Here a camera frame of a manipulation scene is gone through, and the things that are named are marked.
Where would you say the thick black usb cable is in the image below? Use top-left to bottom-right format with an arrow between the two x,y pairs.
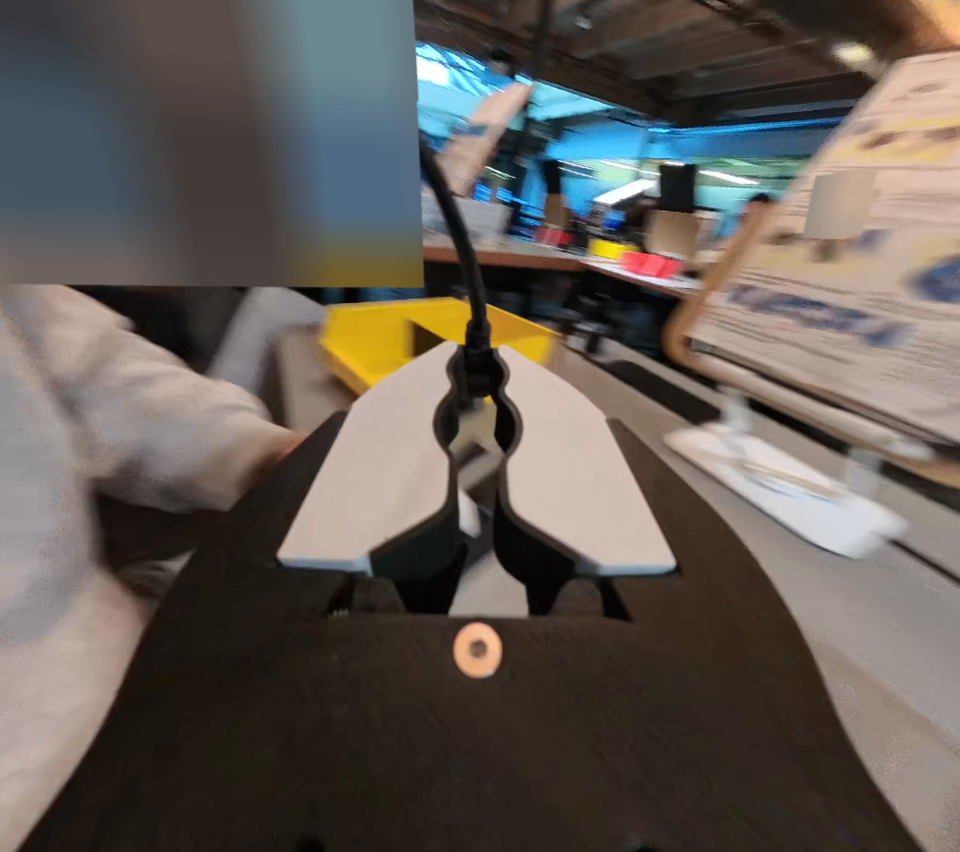
417,138 -> 505,489

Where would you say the black table mat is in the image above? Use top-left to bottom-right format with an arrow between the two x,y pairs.
596,357 -> 725,427

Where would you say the wooden document stand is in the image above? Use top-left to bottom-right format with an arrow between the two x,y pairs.
662,48 -> 960,561

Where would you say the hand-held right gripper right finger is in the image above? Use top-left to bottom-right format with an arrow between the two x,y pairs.
491,342 -> 678,616

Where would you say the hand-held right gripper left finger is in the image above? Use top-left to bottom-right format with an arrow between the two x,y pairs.
276,340 -> 462,615

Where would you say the person's left forearm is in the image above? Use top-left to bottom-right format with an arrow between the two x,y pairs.
0,284 -> 307,516

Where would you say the yellow plastic bin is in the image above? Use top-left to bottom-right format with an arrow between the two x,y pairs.
319,297 -> 561,397

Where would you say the red plastic bin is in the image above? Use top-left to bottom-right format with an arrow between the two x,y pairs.
621,250 -> 685,279

